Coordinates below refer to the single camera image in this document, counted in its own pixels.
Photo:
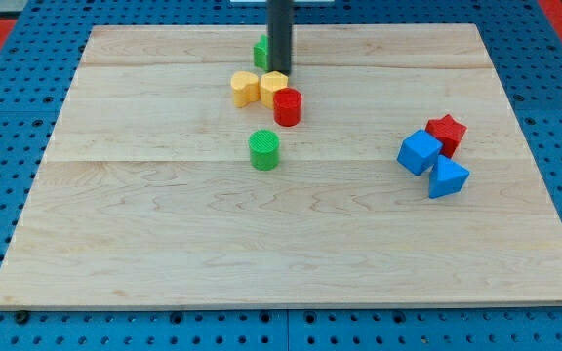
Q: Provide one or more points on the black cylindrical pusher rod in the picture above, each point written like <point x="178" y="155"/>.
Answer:
<point x="280" y="19"/>

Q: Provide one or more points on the yellow hexagon block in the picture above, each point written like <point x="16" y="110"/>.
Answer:
<point x="270" y="83"/>

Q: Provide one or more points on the light wooden board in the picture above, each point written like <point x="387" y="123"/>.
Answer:
<point x="146" y="198"/>

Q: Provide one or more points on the yellow heart block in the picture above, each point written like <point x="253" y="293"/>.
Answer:
<point x="245" y="88"/>

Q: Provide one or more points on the green cylinder block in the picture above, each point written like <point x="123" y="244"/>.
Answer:
<point x="264" y="150"/>

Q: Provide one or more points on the blue cube block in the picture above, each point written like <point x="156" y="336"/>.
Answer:
<point x="419" y="151"/>

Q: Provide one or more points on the blue triangle block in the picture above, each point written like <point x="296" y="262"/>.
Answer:
<point x="446" y="177"/>

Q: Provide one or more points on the green star block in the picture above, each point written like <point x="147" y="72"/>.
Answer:
<point x="260" y="53"/>

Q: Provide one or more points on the red star block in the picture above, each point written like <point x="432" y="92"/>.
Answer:
<point x="449" y="131"/>

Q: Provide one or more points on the red cylinder block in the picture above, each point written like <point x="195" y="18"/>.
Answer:
<point x="287" y="107"/>

